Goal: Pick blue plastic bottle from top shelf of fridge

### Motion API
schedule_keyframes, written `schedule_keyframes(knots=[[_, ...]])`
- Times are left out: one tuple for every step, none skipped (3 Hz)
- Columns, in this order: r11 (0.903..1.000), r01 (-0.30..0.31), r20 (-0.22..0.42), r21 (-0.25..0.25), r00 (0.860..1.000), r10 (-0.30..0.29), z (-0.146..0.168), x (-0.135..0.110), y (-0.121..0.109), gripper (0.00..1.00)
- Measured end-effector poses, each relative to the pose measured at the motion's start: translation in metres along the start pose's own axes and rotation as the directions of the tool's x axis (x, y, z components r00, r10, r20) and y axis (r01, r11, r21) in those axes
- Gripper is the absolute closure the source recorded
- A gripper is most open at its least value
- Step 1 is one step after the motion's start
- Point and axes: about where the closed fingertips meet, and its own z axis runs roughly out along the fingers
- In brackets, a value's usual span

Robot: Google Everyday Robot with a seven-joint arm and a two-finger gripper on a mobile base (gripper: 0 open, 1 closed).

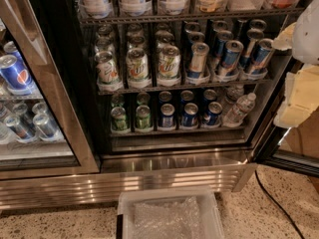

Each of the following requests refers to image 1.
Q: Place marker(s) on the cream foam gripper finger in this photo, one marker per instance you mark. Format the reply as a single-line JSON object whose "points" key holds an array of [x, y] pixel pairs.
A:
{"points": [[284, 40], [301, 97]]}

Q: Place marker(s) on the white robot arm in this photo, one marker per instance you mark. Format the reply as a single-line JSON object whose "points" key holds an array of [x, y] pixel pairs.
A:
{"points": [[306, 36]]}

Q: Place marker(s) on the clear water bottle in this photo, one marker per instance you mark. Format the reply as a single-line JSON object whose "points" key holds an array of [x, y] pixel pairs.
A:
{"points": [[237, 113]]}

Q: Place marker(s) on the stainless steel fridge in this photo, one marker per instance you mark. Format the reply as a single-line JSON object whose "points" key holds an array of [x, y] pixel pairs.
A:
{"points": [[222, 158]]}

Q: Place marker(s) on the stainless glass fridge door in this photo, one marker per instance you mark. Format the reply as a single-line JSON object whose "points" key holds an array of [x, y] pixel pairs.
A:
{"points": [[43, 35]]}

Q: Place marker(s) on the right front red bull can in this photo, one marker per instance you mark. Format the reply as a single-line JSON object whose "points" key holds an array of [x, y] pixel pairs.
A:
{"points": [[259, 56]]}

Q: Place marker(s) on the red bull can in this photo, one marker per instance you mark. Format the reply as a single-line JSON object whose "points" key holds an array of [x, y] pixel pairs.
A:
{"points": [[259, 56], [230, 57], [198, 60]]}

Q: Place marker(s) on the right blue pepsi can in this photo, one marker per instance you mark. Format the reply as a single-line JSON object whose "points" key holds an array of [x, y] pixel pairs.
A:
{"points": [[212, 113]]}

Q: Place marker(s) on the blue pepsi can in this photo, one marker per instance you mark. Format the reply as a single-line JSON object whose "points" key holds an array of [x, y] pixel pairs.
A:
{"points": [[212, 113], [166, 118], [189, 115]]}

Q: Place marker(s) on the front left red bull can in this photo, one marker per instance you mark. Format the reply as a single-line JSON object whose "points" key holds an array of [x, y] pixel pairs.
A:
{"points": [[198, 60]]}

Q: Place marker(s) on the middle blue pepsi can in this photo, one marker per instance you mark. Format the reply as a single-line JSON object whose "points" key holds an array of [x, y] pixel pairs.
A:
{"points": [[189, 115]]}

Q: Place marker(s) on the front right 7up can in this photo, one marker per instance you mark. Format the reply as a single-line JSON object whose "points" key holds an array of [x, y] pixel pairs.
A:
{"points": [[169, 62]]}

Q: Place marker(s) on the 7up can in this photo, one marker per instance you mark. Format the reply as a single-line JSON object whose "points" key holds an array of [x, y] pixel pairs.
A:
{"points": [[107, 68], [169, 62], [137, 64]]}

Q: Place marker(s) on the left blue pepsi can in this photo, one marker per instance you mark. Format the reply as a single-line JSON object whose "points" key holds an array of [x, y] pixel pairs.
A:
{"points": [[166, 118]]}

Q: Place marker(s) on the front middle 7up can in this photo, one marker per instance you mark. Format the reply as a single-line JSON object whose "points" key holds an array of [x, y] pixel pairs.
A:
{"points": [[137, 64]]}

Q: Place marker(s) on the green soda can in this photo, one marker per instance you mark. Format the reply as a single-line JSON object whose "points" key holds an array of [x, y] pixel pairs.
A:
{"points": [[143, 117], [119, 119]]}

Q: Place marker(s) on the clear plastic bin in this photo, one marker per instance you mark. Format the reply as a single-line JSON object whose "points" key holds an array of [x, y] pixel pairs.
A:
{"points": [[211, 227]]}

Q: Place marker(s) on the bubble wrap sheet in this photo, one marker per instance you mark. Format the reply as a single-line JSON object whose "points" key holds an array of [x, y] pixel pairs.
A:
{"points": [[178, 219]]}

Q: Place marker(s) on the front left 7up can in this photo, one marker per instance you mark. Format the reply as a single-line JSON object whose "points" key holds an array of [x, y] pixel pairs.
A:
{"points": [[107, 68]]}

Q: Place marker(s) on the left green soda can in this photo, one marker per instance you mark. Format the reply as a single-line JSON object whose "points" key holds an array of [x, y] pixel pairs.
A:
{"points": [[119, 119]]}

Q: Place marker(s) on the silver can behind glass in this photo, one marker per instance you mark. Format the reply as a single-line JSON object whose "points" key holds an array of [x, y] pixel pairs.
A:
{"points": [[46, 126], [18, 127]]}

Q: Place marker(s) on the large pepsi can behind glass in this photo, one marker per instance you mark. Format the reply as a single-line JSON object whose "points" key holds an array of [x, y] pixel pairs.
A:
{"points": [[15, 73]]}

